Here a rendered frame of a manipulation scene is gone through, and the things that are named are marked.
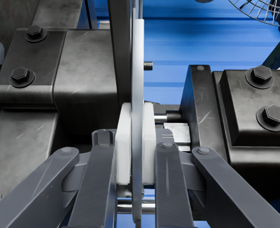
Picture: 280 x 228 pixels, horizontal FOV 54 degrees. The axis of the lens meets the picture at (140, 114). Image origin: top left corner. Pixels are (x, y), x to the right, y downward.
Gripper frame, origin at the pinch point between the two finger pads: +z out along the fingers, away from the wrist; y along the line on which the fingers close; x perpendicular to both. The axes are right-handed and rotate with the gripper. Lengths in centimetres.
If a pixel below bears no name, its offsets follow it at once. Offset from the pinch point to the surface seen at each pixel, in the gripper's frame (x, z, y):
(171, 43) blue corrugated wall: -8, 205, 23
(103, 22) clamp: 7.5, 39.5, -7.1
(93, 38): 5.8, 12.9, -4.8
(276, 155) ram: -7.3, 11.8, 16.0
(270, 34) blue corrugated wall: -2, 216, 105
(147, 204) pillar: -19.1, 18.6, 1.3
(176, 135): -8.2, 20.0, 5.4
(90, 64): 3.5, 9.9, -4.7
